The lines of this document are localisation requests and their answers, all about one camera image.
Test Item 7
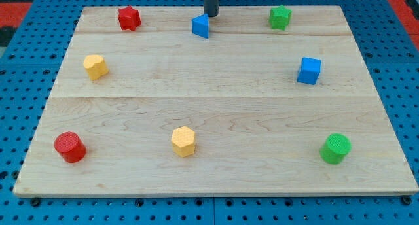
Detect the green star block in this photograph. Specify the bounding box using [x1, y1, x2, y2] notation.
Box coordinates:
[268, 5, 292, 31]

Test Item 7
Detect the red star block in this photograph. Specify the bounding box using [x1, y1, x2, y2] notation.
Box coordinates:
[118, 5, 141, 31]

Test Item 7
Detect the yellow hexagon block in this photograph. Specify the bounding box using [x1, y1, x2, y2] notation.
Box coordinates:
[171, 126, 196, 158]

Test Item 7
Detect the light wooden board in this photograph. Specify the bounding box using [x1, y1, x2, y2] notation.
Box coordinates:
[14, 6, 418, 198]

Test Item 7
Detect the blue triangle block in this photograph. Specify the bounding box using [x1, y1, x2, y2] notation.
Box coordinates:
[191, 14, 210, 39]

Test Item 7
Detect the blue cube block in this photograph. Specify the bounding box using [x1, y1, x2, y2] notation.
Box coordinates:
[297, 57, 321, 85]

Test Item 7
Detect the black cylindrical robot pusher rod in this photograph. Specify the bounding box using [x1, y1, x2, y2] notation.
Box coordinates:
[204, 0, 219, 17]

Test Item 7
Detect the yellow heart block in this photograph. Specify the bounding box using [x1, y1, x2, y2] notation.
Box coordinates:
[83, 54, 109, 80]

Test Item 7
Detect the green cylinder block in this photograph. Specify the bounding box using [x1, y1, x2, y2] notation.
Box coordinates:
[319, 133, 352, 165]

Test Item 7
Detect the red cylinder block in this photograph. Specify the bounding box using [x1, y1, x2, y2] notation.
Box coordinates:
[54, 131, 87, 163]

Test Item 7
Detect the blue perforated metal base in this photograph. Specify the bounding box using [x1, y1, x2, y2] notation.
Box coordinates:
[1, 0, 418, 224]

